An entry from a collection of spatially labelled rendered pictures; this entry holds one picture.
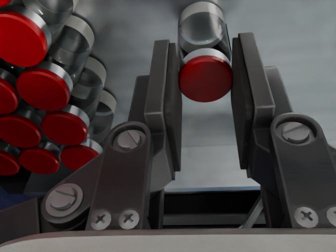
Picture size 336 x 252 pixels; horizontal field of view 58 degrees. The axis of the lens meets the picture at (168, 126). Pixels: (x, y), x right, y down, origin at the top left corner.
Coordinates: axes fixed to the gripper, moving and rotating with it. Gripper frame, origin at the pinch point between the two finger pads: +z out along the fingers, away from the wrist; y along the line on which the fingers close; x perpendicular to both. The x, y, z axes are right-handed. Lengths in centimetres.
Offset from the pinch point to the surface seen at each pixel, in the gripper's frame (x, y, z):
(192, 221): -16.7, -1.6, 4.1
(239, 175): -9.2, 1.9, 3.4
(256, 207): -12.6, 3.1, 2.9
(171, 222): -16.9, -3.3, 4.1
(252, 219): -13.7, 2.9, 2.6
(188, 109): -5.7, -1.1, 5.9
